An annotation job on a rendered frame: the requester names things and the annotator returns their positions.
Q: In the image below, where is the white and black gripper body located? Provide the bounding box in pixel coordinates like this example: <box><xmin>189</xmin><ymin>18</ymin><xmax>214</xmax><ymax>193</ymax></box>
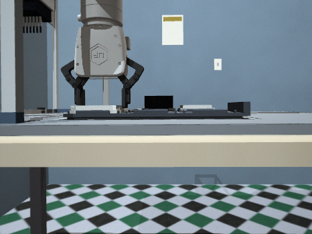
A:
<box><xmin>74</xmin><ymin>21</ymin><xmax>128</xmax><ymax>77</ymax></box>

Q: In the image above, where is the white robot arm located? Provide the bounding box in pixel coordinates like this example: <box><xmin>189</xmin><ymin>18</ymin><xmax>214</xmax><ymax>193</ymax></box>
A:
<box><xmin>78</xmin><ymin>0</ymin><xmax>131</xmax><ymax>50</ymax></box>

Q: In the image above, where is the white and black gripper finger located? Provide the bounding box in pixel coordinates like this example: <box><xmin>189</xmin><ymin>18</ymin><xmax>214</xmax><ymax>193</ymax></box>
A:
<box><xmin>60</xmin><ymin>60</ymin><xmax>89</xmax><ymax>106</ymax></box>
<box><xmin>118</xmin><ymin>58</ymin><xmax>144</xmax><ymax>108</ymax></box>

